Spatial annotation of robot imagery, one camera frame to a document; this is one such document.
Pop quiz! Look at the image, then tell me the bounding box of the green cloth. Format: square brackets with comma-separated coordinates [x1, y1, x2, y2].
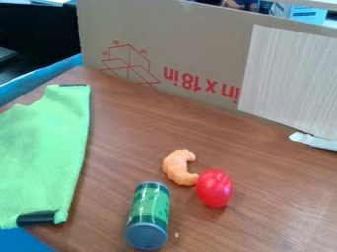
[0, 84, 93, 230]

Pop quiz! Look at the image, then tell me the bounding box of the orange toy croissant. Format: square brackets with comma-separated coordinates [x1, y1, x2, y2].
[160, 149, 201, 187]

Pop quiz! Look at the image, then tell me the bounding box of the red toy pepper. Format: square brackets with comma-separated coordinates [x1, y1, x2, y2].
[193, 168, 234, 209]

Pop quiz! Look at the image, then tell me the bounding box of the cardboard box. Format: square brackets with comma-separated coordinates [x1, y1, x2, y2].
[75, 0, 337, 116]

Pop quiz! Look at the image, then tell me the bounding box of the green can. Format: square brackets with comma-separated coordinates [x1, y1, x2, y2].
[123, 180, 171, 251]

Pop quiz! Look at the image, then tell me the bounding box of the white board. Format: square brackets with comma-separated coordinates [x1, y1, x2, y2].
[236, 24, 337, 142]

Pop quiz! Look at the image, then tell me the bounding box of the white paper scrap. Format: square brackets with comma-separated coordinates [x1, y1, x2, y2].
[287, 131, 337, 153]

